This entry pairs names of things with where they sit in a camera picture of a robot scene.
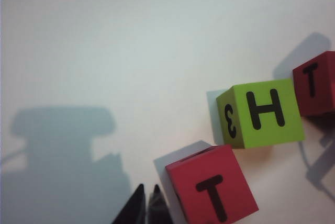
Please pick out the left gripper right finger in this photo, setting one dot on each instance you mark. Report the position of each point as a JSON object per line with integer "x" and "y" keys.
{"x": 158, "y": 208}

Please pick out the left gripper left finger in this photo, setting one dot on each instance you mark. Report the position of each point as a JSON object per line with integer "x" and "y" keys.
{"x": 136, "y": 208}

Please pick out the red cube printed 1 T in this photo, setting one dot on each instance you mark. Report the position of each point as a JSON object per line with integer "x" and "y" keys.
{"x": 209, "y": 187}

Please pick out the green cube printed 2 H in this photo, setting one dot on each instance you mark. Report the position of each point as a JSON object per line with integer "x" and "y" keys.
{"x": 267, "y": 114}

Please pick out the red cube printed 0 U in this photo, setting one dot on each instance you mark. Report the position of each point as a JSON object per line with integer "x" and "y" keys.
{"x": 314, "y": 88}

